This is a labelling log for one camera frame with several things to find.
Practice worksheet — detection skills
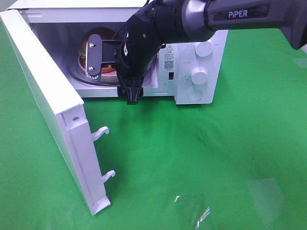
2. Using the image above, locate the green table mat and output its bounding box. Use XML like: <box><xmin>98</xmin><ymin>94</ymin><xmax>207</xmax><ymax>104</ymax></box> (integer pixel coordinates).
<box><xmin>0</xmin><ymin>27</ymin><xmax>307</xmax><ymax>230</ymax></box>

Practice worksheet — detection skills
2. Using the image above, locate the white round knob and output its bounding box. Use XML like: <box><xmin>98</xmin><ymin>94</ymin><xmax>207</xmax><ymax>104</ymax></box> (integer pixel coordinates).
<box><xmin>191</xmin><ymin>68</ymin><xmax>208</xmax><ymax>85</ymax></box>
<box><xmin>194</xmin><ymin>41</ymin><xmax>213</xmax><ymax>57</ymax></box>

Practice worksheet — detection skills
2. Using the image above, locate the white warning label sticker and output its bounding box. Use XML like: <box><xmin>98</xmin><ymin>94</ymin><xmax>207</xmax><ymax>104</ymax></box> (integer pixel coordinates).
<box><xmin>162</xmin><ymin>44</ymin><xmax>178</xmax><ymax>70</ymax></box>

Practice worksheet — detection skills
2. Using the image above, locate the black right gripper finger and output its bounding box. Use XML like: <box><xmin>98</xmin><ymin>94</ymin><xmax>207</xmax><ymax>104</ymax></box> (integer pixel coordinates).
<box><xmin>118</xmin><ymin>76</ymin><xmax>144</xmax><ymax>96</ymax></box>
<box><xmin>126</xmin><ymin>78</ymin><xmax>144</xmax><ymax>105</ymax></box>

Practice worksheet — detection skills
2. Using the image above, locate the white microwave door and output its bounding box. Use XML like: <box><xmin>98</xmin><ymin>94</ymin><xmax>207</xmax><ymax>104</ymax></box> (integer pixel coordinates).
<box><xmin>0</xmin><ymin>10</ymin><xmax>115</xmax><ymax>215</ymax></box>

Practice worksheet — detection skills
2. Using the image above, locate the clear tape piece centre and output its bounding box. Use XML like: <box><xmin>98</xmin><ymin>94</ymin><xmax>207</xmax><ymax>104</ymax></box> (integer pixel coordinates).
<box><xmin>174</xmin><ymin>193</ymin><xmax>215</xmax><ymax>230</ymax></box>

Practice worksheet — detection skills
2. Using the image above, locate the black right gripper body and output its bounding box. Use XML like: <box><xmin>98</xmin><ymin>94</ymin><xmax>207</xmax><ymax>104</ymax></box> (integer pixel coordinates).
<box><xmin>115</xmin><ymin>47</ymin><xmax>154</xmax><ymax>80</ymax></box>

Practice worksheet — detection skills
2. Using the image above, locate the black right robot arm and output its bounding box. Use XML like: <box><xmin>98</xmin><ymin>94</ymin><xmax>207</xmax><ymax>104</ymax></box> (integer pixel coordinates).
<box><xmin>117</xmin><ymin>0</ymin><xmax>307</xmax><ymax>104</ymax></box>

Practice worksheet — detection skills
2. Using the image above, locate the glass microwave turntable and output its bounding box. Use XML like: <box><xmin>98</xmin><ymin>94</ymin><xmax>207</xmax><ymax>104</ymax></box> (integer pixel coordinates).
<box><xmin>66</xmin><ymin>63</ymin><xmax>119</xmax><ymax>86</ymax></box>

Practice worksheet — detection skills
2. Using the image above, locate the round white door button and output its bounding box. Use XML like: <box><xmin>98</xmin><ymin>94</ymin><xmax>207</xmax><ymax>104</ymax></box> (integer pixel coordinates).
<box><xmin>188</xmin><ymin>90</ymin><xmax>202</xmax><ymax>102</ymax></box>

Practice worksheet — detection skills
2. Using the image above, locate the pink round plate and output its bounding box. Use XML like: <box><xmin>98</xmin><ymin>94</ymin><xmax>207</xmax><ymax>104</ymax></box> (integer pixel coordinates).
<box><xmin>77</xmin><ymin>55</ymin><xmax>154</xmax><ymax>78</ymax></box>

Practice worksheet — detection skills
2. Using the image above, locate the toy burger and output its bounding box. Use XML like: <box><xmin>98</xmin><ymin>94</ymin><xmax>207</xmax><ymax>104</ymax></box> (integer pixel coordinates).
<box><xmin>78</xmin><ymin>27</ymin><xmax>115</xmax><ymax>73</ymax></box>

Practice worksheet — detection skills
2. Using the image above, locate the silver black camera mount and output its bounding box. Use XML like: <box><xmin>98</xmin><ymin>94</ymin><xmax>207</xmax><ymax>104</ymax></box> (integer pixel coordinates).
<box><xmin>85</xmin><ymin>34</ymin><xmax>122</xmax><ymax>81</ymax></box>

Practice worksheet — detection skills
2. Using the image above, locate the white microwave oven body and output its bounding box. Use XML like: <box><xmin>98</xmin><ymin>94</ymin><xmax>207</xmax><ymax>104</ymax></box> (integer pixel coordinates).
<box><xmin>0</xmin><ymin>0</ymin><xmax>228</xmax><ymax>104</ymax></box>

